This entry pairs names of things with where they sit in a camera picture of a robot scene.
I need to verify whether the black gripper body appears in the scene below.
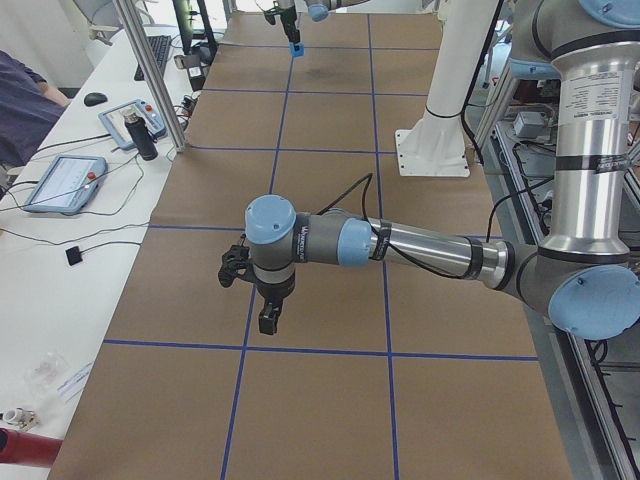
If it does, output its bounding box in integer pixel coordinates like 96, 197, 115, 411
263, 0, 296, 28
217, 237, 297, 307

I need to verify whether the blue cube block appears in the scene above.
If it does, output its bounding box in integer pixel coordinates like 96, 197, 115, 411
289, 43, 304, 58

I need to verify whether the black keyboard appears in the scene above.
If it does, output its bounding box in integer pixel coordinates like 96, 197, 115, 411
147, 35, 172, 77

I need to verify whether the black water bottle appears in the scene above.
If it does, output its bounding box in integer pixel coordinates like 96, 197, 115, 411
123, 107, 158, 161

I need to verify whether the small black square puck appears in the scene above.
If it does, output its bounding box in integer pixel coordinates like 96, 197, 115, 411
65, 246, 83, 266

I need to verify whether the near blue teach pendant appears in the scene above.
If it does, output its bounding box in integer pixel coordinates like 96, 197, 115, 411
23, 155, 108, 214

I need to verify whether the blue teach pendant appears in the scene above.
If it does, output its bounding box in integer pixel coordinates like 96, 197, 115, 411
98, 99, 166, 151
23, 155, 108, 214

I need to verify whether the far blue teach pendant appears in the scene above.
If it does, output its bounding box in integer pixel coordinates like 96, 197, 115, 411
98, 99, 166, 151

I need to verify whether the black computer mouse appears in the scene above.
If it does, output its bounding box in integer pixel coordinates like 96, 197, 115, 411
83, 92, 108, 107

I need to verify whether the seated person dark shirt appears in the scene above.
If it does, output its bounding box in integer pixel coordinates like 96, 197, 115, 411
1, 51, 71, 167

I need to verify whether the red cylinder object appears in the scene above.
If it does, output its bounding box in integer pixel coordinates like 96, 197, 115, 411
1, 428, 62, 468

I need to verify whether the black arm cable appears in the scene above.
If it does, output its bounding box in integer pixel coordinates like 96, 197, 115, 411
319, 172, 556, 279

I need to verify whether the aluminium frame post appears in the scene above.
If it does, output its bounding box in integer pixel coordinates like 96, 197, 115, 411
112, 0, 187, 153

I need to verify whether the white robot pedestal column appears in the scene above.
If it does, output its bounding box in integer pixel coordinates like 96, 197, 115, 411
424, 0, 502, 121

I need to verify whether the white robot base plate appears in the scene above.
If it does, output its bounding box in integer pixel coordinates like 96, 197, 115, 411
395, 127, 470, 178

